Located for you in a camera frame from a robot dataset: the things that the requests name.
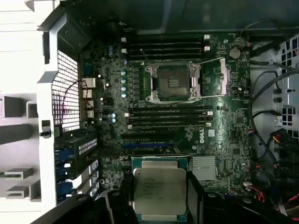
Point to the black expansion slot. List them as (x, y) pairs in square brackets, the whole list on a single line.
[(144, 136)]

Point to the RAM slot white clips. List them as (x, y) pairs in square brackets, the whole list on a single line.
[(168, 125), (163, 51), (163, 41), (168, 114)]

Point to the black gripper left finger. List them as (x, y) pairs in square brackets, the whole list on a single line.
[(126, 200)]

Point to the CPU socket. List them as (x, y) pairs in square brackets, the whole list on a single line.
[(172, 81)]

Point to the grey parts rack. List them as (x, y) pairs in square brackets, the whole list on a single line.
[(14, 107)]

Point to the silver CPU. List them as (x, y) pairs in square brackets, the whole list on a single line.
[(158, 186)]

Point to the silver chipset heatsink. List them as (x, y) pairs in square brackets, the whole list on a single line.
[(204, 168)]

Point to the silver coin cell battery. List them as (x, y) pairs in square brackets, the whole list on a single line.
[(234, 53)]

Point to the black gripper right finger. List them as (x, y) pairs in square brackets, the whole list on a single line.
[(196, 205)]

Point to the green motherboard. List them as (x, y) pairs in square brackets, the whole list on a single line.
[(224, 130)]

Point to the open PC case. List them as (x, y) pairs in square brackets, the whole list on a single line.
[(163, 16)]

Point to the thin locking lever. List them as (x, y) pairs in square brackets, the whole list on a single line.
[(144, 54)]

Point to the silver drive cage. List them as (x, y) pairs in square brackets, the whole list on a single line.
[(289, 93)]

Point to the blue expansion slot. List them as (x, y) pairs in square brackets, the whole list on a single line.
[(144, 146)]

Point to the metal socket cover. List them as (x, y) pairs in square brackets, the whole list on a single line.
[(223, 77)]

